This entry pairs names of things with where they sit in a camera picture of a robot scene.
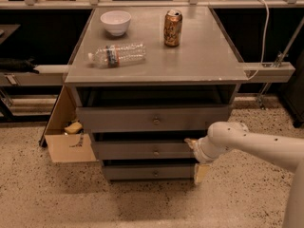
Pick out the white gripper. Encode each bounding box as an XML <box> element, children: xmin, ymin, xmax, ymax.
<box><xmin>184</xmin><ymin>137</ymin><xmax>229</xmax><ymax>185</ymax></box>

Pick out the grey top drawer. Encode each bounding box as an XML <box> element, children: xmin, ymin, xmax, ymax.
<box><xmin>76</xmin><ymin>105</ymin><xmax>231</xmax><ymax>133</ymax></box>

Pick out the open cardboard box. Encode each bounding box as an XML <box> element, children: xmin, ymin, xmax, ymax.
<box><xmin>41</xmin><ymin>86</ymin><xmax>96</xmax><ymax>162</ymax></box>

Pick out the clear plastic water bottle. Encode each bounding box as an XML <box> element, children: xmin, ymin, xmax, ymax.
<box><xmin>87</xmin><ymin>42</ymin><xmax>145</xmax><ymax>68</ymax></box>

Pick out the grey bottom drawer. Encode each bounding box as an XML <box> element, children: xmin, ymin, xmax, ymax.
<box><xmin>102</xmin><ymin>164</ymin><xmax>195</xmax><ymax>181</ymax></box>

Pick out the metal frame rail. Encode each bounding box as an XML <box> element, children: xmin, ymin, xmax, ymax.
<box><xmin>0</xmin><ymin>0</ymin><xmax>304</xmax><ymax>10</ymax></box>

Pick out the white ceramic bowl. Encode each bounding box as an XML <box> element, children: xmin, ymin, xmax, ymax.
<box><xmin>100</xmin><ymin>10</ymin><xmax>131</xmax><ymax>36</ymax></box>

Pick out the gold soda can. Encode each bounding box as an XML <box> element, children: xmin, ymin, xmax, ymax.
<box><xmin>163</xmin><ymin>9</ymin><xmax>182</xmax><ymax>47</ymax></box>

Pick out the yellow sponge in box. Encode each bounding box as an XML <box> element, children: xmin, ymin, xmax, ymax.
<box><xmin>65</xmin><ymin>122</ymin><xmax>83</xmax><ymax>134</ymax></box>

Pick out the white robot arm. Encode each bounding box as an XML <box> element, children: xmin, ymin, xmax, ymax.
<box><xmin>184</xmin><ymin>122</ymin><xmax>304</xmax><ymax>228</ymax></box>

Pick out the black cloth on shelf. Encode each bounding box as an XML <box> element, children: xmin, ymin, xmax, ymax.
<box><xmin>0</xmin><ymin>58</ymin><xmax>39</xmax><ymax>73</ymax></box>

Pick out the grey drawer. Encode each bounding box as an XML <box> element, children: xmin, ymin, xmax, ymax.
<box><xmin>102</xmin><ymin>164</ymin><xmax>195</xmax><ymax>181</ymax></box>
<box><xmin>76</xmin><ymin>105</ymin><xmax>231</xmax><ymax>133</ymax></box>
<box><xmin>91</xmin><ymin>141</ymin><xmax>194</xmax><ymax>160</ymax></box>

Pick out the white cable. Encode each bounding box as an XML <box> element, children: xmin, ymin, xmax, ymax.
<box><xmin>247</xmin><ymin>0</ymin><xmax>270</xmax><ymax>81</ymax></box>

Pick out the grey drawer cabinet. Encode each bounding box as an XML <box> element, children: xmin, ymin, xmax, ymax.
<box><xmin>66</xmin><ymin>7</ymin><xmax>246</xmax><ymax>168</ymax></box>

